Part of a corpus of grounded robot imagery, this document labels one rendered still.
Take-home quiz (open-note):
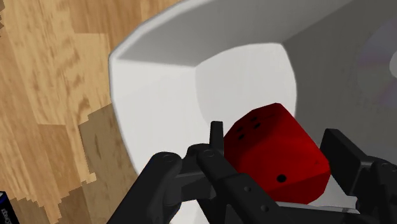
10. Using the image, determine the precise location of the dark blue box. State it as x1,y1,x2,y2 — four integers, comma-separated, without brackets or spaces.
0,192,20,224

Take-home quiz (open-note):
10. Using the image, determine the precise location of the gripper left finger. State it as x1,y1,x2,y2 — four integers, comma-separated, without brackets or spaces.
106,120,281,224

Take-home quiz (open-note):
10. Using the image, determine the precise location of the red die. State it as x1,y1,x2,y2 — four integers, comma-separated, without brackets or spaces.
223,102,331,206

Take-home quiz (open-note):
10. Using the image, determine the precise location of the white bowl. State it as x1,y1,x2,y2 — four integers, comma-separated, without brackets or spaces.
108,0,397,224

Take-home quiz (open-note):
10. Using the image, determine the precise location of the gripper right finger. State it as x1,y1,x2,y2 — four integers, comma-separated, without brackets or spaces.
319,128,397,224

